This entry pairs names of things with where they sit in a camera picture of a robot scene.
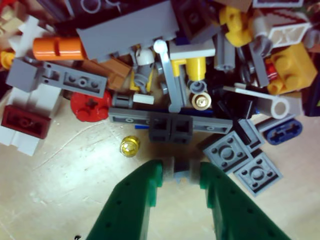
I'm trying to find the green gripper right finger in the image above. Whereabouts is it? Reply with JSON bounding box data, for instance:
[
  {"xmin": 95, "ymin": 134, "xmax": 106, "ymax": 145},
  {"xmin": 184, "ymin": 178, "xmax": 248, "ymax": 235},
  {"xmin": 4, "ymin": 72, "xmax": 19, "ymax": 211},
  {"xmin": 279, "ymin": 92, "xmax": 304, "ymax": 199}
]
[{"xmin": 199, "ymin": 161, "xmax": 293, "ymax": 240}]

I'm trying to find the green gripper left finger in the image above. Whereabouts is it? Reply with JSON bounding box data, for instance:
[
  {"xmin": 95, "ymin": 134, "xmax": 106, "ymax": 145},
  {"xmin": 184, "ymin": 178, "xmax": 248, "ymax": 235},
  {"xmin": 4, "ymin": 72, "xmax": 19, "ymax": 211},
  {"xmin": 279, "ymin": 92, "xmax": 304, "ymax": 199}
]
[{"xmin": 86, "ymin": 159, "xmax": 165, "ymax": 240}]

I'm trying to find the small grey Lego piece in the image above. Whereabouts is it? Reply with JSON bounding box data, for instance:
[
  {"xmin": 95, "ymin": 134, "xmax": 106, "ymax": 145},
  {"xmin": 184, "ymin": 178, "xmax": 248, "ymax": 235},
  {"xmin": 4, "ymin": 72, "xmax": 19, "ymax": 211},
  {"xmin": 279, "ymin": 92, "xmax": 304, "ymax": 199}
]
[{"xmin": 162, "ymin": 156, "xmax": 202, "ymax": 185}]

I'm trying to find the grey two-by-two Lego plate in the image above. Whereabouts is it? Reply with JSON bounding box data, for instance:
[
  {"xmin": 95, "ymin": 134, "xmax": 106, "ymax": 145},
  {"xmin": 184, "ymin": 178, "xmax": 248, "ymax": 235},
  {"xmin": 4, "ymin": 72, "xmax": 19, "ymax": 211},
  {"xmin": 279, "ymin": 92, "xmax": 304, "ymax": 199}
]
[
  {"xmin": 202, "ymin": 130, "xmax": 253, "ymax": 175},
  {"xmin": 232, "ymin": 151, "xmax": 284, "ymax": 198}
]

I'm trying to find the clear yellow round Lego stud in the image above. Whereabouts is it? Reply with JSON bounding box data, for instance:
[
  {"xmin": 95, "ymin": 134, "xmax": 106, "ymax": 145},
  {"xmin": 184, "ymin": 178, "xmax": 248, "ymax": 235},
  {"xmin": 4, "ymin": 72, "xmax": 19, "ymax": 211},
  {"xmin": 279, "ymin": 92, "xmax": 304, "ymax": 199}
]
[{"xmin": 119, "ymin": 135, "xmax": 141, "ymax": 158}]

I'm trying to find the dark grey long Lego plate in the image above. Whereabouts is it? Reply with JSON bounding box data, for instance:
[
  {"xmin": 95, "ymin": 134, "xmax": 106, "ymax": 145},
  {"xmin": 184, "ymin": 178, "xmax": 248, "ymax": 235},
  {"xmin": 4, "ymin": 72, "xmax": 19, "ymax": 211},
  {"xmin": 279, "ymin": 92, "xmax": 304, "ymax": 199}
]
[{"xmin": 108, "ymin": 107, "xmax": 235, "ymax": 145}]

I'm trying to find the blue Lego technic beam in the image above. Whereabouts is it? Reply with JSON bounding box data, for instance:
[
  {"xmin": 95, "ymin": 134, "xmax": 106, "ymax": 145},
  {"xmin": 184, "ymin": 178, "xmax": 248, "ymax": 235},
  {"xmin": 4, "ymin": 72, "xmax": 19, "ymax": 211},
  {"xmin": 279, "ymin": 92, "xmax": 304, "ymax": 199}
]
[{"xmin": 262, "ymin": 117, "xmax": 304, "ymax": 146}]

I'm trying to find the red round Lego piece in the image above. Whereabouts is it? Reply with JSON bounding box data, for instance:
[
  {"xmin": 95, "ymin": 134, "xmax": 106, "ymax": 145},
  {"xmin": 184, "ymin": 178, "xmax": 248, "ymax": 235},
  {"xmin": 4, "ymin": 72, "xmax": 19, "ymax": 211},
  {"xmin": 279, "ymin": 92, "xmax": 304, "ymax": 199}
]
[{"xmin": 70, "ymin": 89, "xmax": 113, "ymax": 123}]

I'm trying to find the light grey Lego pin connector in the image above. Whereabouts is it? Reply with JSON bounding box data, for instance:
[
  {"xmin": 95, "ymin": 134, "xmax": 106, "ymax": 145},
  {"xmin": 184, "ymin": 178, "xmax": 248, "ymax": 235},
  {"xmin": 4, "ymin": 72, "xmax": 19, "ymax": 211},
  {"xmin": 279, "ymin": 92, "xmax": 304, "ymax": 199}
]
[{"xmin": 223, "ymin": 86, "xmax": 303, "ymax": 120}]

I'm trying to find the gold round Lego stud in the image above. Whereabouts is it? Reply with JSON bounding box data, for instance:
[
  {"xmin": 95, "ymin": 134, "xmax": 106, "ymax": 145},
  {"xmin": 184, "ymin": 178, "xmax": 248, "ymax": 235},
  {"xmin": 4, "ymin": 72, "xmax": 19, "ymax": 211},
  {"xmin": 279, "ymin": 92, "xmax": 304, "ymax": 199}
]
[{"xmin": 191, "ymin": 92, "xmax": 212, "ymax": 111}]

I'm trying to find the white Lego brick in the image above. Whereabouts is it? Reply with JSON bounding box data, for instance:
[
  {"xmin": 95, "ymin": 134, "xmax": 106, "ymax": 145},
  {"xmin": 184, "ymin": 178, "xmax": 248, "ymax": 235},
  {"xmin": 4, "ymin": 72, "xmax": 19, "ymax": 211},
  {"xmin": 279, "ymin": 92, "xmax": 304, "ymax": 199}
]
[{"xmin": 0, "ymin": 83, "xmax": 62, "ymax": 157}]

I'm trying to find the grey hinge Lego plate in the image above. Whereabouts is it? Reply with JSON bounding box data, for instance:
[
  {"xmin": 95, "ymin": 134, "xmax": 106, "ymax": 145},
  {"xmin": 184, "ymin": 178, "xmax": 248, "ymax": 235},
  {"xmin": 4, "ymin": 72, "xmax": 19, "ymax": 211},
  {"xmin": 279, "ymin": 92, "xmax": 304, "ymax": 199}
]
[{"xmin": 5, "ymin": 57, "xmax": 109, "ymax": 99}]

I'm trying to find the dark red Lego plate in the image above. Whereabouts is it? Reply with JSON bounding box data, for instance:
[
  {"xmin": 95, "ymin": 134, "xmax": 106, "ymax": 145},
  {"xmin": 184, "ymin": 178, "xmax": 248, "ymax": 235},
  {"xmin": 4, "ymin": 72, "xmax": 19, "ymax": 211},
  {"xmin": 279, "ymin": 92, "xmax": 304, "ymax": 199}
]
[{"xmin": 0, "ymin": 104, "xmax": 53, "ymax": 140}]

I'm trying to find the brown Lego slope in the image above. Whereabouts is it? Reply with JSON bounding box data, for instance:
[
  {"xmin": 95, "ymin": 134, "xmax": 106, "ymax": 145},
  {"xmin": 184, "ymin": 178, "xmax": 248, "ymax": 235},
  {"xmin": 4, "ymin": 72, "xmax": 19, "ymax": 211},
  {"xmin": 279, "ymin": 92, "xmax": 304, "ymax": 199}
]
[{"xmin": 82, "ymin": 57, "xmax": 133, "ymax": 91}]

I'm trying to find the grey Lego lever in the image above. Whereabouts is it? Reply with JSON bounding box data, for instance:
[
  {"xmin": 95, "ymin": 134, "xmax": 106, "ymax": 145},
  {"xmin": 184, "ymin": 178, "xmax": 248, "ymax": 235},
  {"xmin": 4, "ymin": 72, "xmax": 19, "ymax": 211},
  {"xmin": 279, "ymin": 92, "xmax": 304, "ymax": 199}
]
[{"xmin": 153, "ymin": 39, "xmax": 182, "ymax": 113}]

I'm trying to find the yellow Lego cylinder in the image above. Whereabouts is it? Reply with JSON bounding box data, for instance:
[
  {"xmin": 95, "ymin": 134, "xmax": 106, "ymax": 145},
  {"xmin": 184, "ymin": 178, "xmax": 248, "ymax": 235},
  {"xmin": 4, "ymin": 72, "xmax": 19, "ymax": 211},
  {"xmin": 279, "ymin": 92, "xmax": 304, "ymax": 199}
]
[{"xmin": 186, "ymin": 56, "xmax": 207, "ymax": 82}]

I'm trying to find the yellow Lego brick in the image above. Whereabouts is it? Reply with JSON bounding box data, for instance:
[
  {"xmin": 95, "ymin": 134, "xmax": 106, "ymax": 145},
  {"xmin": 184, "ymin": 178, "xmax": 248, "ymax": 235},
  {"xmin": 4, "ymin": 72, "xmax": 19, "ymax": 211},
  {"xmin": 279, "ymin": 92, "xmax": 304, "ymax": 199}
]
[{"xmin": 266, "ymin": 42, "xmax": 318, "ymax": 96}]

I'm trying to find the grey Lego axle connector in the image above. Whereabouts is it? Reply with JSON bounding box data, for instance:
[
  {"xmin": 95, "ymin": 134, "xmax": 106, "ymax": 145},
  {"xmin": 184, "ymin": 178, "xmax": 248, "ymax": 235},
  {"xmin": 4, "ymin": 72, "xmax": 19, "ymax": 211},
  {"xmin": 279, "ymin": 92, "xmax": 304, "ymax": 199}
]
[{"xmin": 213, "ymin": 31, "xmax": 237, "ymax": 71}]

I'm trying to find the big grey Lego plate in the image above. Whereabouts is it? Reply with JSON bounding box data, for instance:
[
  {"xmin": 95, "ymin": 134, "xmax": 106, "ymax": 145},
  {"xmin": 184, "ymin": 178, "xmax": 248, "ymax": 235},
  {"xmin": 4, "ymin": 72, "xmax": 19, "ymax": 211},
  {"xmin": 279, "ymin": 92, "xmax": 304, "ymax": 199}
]
[{"xmin": 75, "ymin": 1, "xmax": 181, "ymax": 63}]

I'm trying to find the orange Lego cylinder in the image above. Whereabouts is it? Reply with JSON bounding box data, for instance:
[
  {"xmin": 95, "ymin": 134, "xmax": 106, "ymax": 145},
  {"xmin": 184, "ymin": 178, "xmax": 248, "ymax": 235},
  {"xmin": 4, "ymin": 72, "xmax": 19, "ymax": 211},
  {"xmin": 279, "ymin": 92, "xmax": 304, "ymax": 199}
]
[{"xmin": 32, "ymin": 36, "xmax": 87, "ymax": 61}]

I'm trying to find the yellow Lego clip piece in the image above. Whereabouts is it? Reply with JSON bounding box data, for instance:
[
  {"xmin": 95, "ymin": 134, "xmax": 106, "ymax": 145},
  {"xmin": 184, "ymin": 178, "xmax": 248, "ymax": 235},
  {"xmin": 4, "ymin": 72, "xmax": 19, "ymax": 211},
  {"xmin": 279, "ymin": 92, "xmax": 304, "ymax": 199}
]
[{"xmin": 219, "ymin": 6, "xmax": 252, "ymax": 48}]

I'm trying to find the white cross Lego piece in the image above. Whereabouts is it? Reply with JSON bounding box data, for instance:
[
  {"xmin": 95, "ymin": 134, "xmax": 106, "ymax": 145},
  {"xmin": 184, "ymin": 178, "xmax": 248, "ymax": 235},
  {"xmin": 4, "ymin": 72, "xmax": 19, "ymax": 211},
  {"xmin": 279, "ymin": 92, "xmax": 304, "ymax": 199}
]
[{"xmin": 8, "ymin": 14, "xmax": 48, "ymax": 55}]

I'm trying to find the white Lego window frame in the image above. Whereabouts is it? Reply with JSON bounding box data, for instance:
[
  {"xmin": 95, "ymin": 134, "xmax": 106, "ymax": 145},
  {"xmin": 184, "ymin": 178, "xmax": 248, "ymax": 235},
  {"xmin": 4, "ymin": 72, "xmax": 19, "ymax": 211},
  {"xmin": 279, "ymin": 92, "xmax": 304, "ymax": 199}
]
[{"xmin": 269, "ymin": 22, "xmax": 312, "ymax": 48}]

